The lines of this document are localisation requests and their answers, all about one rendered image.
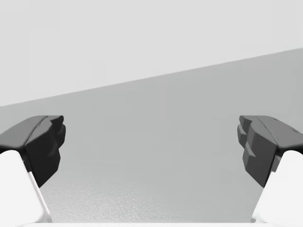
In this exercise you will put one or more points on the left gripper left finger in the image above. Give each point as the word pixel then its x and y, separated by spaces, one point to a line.
pixel 40 151

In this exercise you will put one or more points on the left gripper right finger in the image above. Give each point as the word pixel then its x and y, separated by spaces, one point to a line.
pixel 260 151

